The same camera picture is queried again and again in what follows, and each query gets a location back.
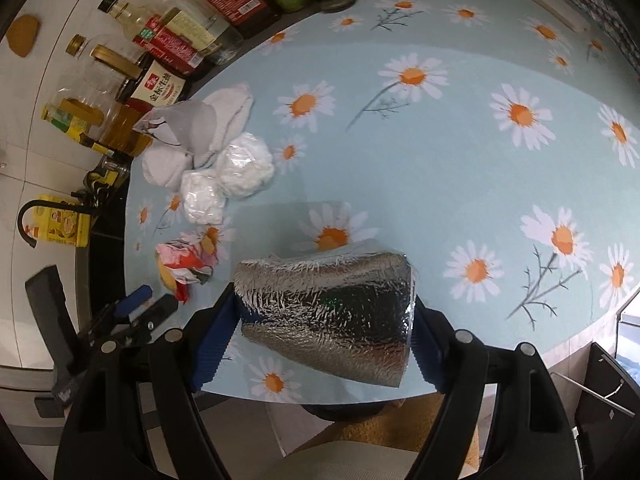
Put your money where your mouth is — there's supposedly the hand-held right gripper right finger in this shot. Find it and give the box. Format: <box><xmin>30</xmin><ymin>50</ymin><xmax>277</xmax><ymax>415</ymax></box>
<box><xmin>404</xmin><ymin>297</ymin><xmax>586</xmax><ymax>480</ymax></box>

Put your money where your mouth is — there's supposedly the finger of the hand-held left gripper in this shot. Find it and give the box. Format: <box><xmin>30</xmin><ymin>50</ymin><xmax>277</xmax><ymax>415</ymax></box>
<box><xmin>125</xmin><ymin>294</ymin><xmax>179</xmax><ymax>346</ymax></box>
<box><xmin>117</xmin><ymin>285</ymin><xmax>153</xmax><ymax>321</ymax></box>

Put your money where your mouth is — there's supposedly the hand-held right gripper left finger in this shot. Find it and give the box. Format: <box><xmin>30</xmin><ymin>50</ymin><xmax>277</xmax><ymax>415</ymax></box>
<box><xmin>54</xmin><ymin>287</ymin><xmax>247</xmax><ymax>480</ymax></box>

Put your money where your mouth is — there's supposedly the colourful wrapper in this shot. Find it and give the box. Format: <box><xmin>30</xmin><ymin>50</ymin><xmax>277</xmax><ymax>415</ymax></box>
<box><xmin>155</xmin><ymin>232</ymin><xmax>221</xmax><ymax>303</ymax></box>

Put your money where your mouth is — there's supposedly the silver foil bag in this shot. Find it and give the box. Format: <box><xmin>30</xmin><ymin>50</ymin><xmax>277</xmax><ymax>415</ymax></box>
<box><xmin>232</xmin><ymin>240</ymin><xmax>418</xmax><ymax>388</ymax></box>

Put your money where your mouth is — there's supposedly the white knitted sock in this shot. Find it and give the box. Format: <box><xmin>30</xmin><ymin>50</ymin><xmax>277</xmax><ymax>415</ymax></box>
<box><xmin>141</xmin><ymin>137</ymin><xmax>196</xmax><ymax>191</ymax></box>
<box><xmin>192</xmin><ymin>82</ymin><xmax>256</xmax><ymax>168</ymax></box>

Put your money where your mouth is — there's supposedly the black sink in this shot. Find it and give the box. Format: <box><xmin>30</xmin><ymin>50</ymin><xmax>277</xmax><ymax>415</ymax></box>
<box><xmin>75</xmin><ymin>180</ymin><xmax>132</xmax><ymax>321</ymax></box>

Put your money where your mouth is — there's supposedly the yellow detergent bottle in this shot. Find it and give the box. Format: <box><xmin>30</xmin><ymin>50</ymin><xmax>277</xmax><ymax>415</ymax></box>
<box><xmin>25</xmin><ymin>195</ymin><xmax>92</xmax><ymax>248</ymax></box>

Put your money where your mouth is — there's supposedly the brown fuzzy cushion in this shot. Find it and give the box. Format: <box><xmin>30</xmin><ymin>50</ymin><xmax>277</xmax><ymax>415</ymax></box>
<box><xmin>295</xmin><ymin>400</ymin><xmax>481</xmax><ymax>461</ymax></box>

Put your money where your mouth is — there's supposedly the black faucet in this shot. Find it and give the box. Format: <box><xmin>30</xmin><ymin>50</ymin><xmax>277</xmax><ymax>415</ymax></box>
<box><xmin>17</xmin><ymin>199</ymin><xmax>93</xmax><ymax>250</ymax></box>

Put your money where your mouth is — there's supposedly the black sponge rack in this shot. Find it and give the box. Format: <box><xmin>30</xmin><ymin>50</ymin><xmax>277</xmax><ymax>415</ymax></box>
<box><xmin>82</xmin><ymin>157</ymin><xmax>132</xmax><ymax>196</ymax></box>

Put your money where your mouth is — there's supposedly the beige chair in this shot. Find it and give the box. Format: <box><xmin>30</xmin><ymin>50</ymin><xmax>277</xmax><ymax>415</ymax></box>
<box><xmin>265</xmin><ymin>430</ymin><xmax>481</xmax><ymax>480</ymax></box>

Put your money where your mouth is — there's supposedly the crumpled white plastic wrap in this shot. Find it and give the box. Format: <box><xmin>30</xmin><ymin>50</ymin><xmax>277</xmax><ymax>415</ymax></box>
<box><xmin>215</xmin><ymin>132</ymin><xmax>276</xmax><ymax>198</ymax></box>

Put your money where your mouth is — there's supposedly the clear cooking oil jug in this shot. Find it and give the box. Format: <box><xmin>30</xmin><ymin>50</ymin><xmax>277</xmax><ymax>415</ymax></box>
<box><xmin>50</xmin><ymin>34</ymin><xmax>153</xmax><ymax>158</ymax></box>

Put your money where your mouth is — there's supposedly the daisy printed table mat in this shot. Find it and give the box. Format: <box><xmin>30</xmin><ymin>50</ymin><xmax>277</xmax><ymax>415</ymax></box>
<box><xmin>122</xmin><ymin>0</ymin><xmax>640</xmax><ymax>406</ymax></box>

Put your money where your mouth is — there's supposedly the small green yellow bottle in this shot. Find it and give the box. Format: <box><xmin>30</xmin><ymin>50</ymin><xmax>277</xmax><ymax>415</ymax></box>
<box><xmin>41</xmin><ymin>102</ymin><xmax>131</xmax><ymax>161</ymax></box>

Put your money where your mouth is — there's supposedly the white storage box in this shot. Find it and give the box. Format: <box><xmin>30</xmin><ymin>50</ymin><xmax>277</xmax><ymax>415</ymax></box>
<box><xmin>615</xmin><ymin>292</ymin><xmax>640</xmax><ymax>366</ymax></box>

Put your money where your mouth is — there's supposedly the dark sauce bottle red label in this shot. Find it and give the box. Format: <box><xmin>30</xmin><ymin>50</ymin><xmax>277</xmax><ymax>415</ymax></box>
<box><xmin>97</xmin><ymin>0</ymin><xmax>221</xmax><ymax>78</ymax></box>

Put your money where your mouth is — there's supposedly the clear bottle tan label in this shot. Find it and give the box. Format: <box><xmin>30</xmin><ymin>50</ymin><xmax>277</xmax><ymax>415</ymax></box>
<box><xmin>117</xmin><ymin>0</ymin><xmax>246</xmax><ymax>66</ymax></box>

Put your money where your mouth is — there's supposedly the round brown coaster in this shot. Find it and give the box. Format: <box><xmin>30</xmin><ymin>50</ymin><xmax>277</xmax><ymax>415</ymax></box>
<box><xmin>5</xmin><ymin>14</ymin><xmax>42</xmax><ymax>58</ymax></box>

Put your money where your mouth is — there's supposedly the soy sauce jug gold handle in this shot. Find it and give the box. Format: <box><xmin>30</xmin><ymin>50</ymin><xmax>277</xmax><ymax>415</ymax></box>
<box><xmin>90</xmin><ymin>44</ymin><xmax>191</xmax><ymax>111</ymax></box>

